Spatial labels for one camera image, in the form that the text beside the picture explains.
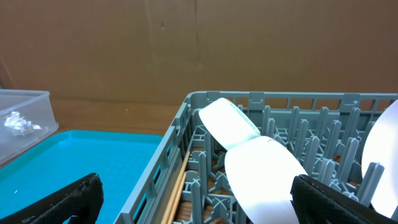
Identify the white bowl with food scraps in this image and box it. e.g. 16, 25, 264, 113
198, 98, 261, 150

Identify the grey dishwasher rack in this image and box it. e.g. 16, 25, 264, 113
116, 91, 397, 224

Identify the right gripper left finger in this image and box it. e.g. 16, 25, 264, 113
1, 173, 104, 224

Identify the wooden chopstick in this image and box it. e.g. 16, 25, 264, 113
161, 151, 190, 224
167, 173, 186, 224

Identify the teal serving tray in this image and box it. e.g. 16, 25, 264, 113
1, 130, 162, 223

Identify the clear plastic bin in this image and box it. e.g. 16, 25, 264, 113
1, 89, 58, 165

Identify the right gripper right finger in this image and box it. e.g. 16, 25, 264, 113
290, 174, 397, 224

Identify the pink bowl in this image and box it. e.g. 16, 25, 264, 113
224, 136, 306, 224

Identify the white tissue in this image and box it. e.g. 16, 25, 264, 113
4, 111, 42, 136

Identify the large pink plate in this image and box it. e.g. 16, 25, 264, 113
361, 101, 397, 218

